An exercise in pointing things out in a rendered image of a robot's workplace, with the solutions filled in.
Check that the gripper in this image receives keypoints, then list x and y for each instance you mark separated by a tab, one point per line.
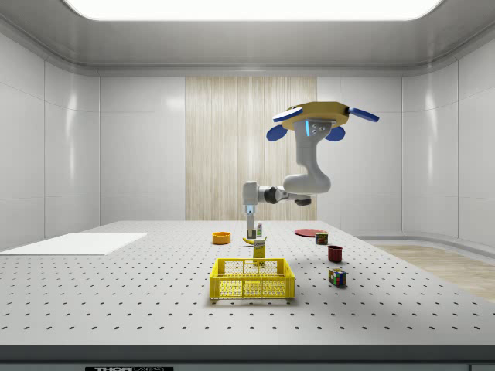
251	222

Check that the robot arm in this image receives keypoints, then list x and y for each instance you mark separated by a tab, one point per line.
309	154

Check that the drone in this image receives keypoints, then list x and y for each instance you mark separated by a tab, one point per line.
315	110

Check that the flat-sided can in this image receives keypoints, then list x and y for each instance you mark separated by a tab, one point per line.
321	239

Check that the small white bottle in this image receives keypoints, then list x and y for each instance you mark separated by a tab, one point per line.
259	230

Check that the yellow bowl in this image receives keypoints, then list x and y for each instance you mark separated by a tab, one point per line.
221	238

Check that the red mug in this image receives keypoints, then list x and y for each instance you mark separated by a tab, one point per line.
335	254

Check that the yellow and white box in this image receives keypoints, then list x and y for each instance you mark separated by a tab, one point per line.
259	249

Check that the yellow basket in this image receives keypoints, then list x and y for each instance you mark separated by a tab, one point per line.
251	288

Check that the red plate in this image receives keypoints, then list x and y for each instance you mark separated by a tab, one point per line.
305	232

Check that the banana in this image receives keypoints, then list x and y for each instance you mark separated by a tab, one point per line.
249	241

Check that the puzzle cube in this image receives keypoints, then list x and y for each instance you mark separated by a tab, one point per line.
337	277

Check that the white board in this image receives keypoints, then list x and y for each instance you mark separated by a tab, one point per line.
73	243

